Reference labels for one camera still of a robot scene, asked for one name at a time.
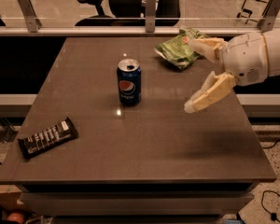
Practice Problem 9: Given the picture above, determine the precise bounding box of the orange round object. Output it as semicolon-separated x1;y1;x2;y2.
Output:
7;212;25;224

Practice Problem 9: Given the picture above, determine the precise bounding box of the left metal rail bracket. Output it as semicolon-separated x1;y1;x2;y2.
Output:
17;0;42;33

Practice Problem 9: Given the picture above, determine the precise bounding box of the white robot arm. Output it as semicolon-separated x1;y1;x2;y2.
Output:
184;28;280;113

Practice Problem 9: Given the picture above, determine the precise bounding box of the black chocolate bar wrapper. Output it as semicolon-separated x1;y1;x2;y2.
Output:
18;118;78;159

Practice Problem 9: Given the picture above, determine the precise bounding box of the yellow black cart frame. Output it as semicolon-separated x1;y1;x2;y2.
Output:
237;0;271;24

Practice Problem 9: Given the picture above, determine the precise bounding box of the black floor cable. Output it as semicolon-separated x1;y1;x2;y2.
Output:
260;189;280;224

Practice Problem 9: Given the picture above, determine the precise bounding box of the right metal rail bracket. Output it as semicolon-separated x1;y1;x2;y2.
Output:
258;0;280;32

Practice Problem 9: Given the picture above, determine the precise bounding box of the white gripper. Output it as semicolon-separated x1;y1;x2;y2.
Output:
184;33;269;113

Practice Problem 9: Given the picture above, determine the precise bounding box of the blue pepsi can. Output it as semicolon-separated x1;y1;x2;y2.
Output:
117;59;141;105

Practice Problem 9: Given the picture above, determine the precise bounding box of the black office chair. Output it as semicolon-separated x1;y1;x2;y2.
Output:
76;0;180;26

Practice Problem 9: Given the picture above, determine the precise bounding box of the green chip bag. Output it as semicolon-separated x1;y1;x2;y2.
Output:
154;28;208;70

